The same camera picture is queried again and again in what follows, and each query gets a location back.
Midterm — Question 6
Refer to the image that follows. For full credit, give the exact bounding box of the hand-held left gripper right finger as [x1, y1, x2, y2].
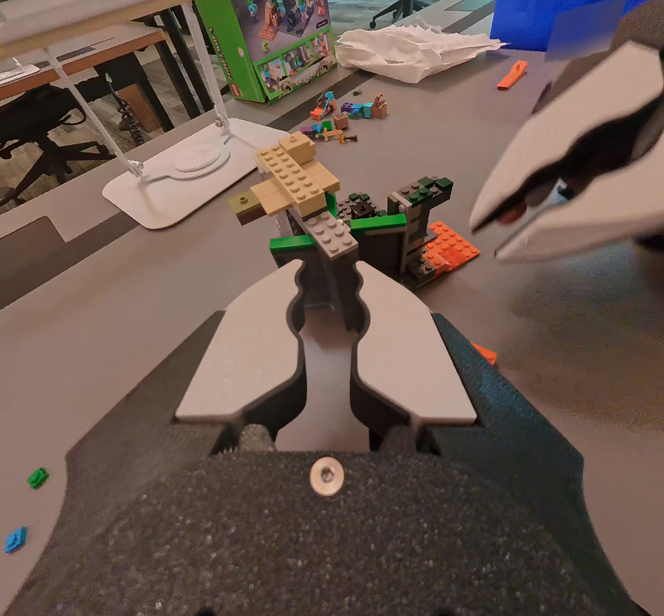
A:
[350, 261, 478, 426]

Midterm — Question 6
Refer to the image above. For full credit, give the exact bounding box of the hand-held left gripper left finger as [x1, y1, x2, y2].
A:
[175, 259, 308, 424]

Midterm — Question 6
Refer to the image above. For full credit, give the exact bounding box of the orange brick separator tool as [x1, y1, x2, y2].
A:
[497, 60, 529, 90]

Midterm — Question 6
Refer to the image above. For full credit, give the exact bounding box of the blue plastic bin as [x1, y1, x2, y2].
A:
[490, 0, 664, 52]

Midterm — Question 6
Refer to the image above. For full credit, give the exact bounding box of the small white book stand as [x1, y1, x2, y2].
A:
[0, 58, 39, 85]

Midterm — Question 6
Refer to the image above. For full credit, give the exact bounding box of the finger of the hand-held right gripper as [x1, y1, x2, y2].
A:
[469, 40, 664, 233]
[493, 152, 664, 265]

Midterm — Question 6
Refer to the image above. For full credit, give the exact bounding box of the crumpled white paper bag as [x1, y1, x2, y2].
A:
[336, 24, 508, 84]

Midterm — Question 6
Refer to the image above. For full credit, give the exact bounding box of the brick building model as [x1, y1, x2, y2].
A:
[227, 134, 480, 311]

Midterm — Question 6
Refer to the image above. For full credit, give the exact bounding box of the pile of small brick figures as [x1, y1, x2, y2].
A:
[301, 91, 389, 144]

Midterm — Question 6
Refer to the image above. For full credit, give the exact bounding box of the brown top office desk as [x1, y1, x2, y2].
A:
[0, 25, 167, 132]

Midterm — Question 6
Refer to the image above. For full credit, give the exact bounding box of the toy brick set box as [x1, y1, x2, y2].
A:
[194, 0, 338, 106]

